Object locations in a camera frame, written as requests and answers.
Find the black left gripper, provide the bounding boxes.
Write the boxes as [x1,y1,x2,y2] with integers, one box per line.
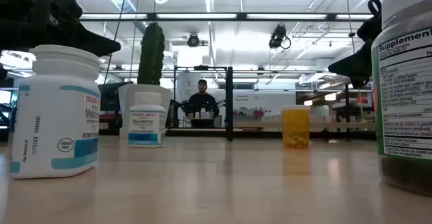
[0,0,122,58]

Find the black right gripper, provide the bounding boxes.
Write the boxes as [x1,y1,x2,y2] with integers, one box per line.
[327,0,383,90]

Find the green-label supplement jar white lid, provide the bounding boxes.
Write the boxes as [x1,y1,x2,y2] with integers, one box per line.
[371,0,432,198]

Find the amber pill vial white cap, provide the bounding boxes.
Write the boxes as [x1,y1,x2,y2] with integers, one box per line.
[281,105,311,150]

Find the white melatonin bottle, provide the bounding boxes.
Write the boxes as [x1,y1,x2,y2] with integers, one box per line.
[128,91,167,148]
[9,44,102,179]

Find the wooden shelf board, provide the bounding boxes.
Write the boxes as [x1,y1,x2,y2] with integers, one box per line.
[232,121,376,130]

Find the black monitor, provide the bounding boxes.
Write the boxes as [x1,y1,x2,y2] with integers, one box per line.
[97,81,134,130]

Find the green cactus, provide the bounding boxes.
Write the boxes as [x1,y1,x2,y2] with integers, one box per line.
[136,22,166,86]

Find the white planter pot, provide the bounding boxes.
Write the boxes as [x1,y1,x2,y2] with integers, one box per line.
[117,83,172,139]

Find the white cylindrical tank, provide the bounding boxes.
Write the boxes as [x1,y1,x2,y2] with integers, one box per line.
[175,71,203,103]

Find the person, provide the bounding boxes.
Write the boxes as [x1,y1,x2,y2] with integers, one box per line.
[184,79,220,128]

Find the thin hanging cord with bead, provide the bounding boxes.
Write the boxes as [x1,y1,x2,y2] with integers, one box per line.
[344,0,367,123]

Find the black hanging cable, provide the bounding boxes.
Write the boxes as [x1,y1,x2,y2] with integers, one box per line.
[103,0,131,85]

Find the black ceiling camera with cable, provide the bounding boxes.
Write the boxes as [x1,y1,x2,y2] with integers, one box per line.
[269,24,292,49]

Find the round black ceiling camera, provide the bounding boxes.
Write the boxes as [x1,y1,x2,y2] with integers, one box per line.
[187,33,200,48]

